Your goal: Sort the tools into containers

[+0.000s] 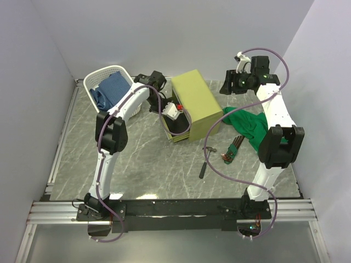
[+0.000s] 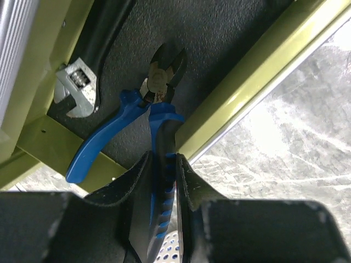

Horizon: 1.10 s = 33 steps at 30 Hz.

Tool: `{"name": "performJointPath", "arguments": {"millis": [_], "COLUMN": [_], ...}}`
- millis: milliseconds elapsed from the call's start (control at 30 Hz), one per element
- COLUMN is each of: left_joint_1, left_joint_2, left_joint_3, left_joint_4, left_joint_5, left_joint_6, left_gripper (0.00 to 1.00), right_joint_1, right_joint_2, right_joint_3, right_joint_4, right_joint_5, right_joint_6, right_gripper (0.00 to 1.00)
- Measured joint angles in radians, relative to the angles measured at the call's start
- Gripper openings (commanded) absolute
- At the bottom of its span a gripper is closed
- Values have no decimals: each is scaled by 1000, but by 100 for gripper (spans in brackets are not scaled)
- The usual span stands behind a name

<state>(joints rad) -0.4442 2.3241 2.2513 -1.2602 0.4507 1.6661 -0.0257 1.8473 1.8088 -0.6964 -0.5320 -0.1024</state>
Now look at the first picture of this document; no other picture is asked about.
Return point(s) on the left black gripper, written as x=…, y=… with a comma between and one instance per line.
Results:
x=153, y=109

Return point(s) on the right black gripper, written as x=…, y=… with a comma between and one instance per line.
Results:
x=226, y=89

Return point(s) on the olive green tool chest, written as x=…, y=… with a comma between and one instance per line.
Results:
x=191, y=91

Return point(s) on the black handled hammer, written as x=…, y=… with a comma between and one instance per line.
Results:
x=204, y=166

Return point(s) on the hex key set green holder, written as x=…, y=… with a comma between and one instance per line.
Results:
x=232, y=150

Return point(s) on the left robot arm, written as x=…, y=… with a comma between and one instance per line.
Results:
x=111, y=137

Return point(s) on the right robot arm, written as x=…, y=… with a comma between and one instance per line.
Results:
x=280, y=145

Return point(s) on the blue cloth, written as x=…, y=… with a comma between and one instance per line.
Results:
x=110, y=91

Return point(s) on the green cloth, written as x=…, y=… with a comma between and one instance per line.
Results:
x=253, y=127

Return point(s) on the white plastic basket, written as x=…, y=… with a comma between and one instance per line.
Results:
x=93, y=79

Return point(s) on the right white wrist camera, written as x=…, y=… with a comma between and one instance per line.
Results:
x=242, y=62

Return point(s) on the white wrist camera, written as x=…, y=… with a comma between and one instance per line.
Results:
x=242, y=62
x=171, y=111

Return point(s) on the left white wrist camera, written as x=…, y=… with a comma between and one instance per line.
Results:
x=171, y=111

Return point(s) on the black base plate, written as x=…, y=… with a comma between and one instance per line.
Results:
x=176, y=214

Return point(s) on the aluminium frame rail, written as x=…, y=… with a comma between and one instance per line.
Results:
x=44, y=211

